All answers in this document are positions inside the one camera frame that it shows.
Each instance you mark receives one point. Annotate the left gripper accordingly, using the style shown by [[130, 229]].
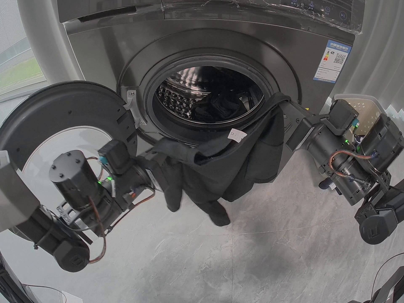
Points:
[[153, 172]]

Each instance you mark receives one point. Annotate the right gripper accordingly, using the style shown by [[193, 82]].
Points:
[[311, 137]]

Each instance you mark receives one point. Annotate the black garment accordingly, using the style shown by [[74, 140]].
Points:
[[249, 156]]

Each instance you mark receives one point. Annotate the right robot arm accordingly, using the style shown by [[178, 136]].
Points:
[[353, 185]]

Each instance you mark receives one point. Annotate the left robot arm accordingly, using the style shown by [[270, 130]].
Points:
[[72, 178]]

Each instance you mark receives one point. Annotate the cream laundry basket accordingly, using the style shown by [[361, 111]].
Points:
[[369, 106]]

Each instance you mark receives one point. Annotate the heap of dark clothes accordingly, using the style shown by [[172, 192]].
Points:
[[221, 103]]

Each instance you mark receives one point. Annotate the grey washing machine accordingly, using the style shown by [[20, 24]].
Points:
[[221, 43]]

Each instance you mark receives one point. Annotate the washing machine door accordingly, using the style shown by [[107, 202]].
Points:
[[63, 112]]

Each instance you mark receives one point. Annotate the white curtain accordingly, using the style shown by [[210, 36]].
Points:
[[378, 43]]

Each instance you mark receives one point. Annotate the window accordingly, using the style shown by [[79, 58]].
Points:
[[19, 43]]

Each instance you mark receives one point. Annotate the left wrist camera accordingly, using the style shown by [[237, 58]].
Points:
[[115, 156]]

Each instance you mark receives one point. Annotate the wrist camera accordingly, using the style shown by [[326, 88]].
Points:
[[342, 114], [115, 156]]

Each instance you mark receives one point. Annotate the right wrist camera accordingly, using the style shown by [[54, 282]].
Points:
[[342, 114]]

